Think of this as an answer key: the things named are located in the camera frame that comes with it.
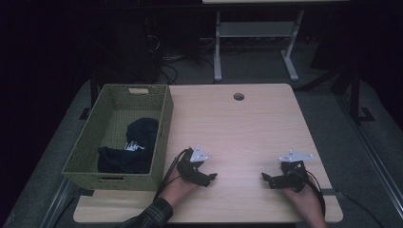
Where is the green woven basket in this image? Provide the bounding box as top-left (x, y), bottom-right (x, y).
top-left (61, 83), bottom-right (175, 192)

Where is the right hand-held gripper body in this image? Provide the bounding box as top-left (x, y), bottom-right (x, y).
top-left (273, 149), bottom-right (315, 193)

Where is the dark blue knitted sweater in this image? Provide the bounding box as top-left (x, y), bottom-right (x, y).
top-left (97, 117), bottom-right (160, 175)

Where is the grey metal floor rail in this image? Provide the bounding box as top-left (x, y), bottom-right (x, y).
top-left (336, 94), bottom-right (403, 219)
top-left (39, 177), bottom-right (79, 228)

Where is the tangle of black floor cables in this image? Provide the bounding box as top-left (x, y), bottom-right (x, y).
top-left (144, 32), bottom-right (217, 86)

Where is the person's left hand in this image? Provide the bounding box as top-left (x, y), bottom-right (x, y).
top-left (161, 172), bottom-right (199, 208)

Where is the thin black floor cable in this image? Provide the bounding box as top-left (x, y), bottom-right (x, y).
top-left (341, 191), bottom-right (386, 228)

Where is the white metal desk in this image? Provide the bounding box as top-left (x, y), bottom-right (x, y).
top-left (202, 0), bottom-right (350, 83)

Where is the black metal stand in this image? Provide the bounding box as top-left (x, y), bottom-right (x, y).
top-left (346, 67), bottom-right (375, 125)
top-left (79, 41), bottom-right (100, 121)

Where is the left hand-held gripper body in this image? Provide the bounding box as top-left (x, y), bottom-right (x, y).
top-left (176, 144), bottom-right (210, 188)

